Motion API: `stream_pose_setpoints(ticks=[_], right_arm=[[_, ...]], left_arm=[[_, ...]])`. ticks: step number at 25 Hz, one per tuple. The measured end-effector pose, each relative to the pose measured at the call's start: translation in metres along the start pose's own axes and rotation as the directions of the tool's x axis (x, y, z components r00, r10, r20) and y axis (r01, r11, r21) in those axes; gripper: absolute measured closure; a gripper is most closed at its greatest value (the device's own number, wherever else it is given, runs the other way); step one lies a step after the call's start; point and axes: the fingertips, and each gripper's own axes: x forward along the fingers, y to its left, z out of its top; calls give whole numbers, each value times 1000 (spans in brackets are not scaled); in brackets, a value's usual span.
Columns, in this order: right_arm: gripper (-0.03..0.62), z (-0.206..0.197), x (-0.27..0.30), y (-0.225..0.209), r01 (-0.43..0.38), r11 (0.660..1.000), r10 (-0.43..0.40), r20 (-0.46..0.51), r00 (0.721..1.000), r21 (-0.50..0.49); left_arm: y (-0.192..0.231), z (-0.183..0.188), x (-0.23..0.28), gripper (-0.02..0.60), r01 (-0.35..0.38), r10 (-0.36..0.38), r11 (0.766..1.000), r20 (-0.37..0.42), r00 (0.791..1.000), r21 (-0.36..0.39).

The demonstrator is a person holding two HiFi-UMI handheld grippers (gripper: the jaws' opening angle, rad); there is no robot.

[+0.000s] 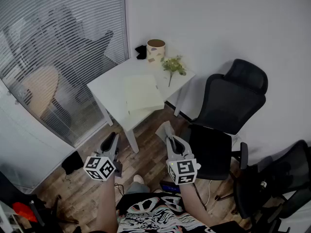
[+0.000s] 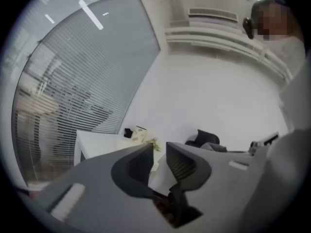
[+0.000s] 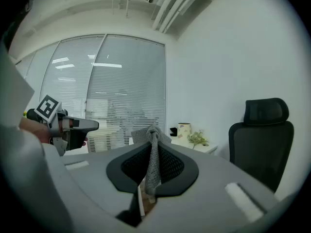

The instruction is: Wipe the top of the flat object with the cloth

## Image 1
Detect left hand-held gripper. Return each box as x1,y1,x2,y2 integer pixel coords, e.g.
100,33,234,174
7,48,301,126
83,132,122,181

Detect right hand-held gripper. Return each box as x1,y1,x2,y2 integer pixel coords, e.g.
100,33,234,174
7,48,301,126
165,136,202,185

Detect grey cloth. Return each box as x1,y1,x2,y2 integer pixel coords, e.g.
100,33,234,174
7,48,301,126
155,120,176,140

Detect pale yellow placemat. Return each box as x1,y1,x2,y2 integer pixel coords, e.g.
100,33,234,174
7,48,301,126
124,74,165,117

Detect person's right forearm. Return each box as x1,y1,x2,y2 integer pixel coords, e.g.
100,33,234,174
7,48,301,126
179,182,212,228

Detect person's left forearm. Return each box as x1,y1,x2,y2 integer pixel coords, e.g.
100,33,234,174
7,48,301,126
95,176,120,233

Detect blue waist device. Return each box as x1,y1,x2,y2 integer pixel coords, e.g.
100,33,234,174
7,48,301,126
160,182,182,194

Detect black pouch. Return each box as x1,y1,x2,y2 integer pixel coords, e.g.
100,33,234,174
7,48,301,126
61,150,85,175

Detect person's grey trousers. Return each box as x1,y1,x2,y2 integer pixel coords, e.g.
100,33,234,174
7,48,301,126
125,181,150,195

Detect white square table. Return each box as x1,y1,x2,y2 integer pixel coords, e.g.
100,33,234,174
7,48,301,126
86,54,196,154

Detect black mesh office chair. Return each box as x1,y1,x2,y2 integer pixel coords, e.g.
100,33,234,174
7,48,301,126
181,58,269,216
233,139,311,233

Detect person's black printed t-shirt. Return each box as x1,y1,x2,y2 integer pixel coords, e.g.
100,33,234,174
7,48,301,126
116,192,246,233

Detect artificial yellow flower bouquet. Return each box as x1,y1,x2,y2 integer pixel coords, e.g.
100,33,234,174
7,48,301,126
161,55,188,87

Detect tan wooden table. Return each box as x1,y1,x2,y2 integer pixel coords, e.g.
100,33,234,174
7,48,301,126
24,66,60,117

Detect cream patterned paper bucket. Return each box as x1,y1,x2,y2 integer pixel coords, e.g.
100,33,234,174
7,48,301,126
146,39,166,67

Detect black crumpled fabric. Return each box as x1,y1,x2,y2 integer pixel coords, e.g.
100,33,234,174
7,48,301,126
135,44,148,60

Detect red plastic object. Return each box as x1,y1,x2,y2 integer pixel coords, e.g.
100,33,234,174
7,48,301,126
12,202,38,223

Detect black wheeled stand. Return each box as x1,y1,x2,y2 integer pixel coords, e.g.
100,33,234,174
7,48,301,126
0,171,78,233

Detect grey window blinds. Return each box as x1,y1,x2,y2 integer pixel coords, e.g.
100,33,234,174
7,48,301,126
0,0,129,148

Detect white cable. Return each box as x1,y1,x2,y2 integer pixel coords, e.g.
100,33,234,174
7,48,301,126
205,178,212,206

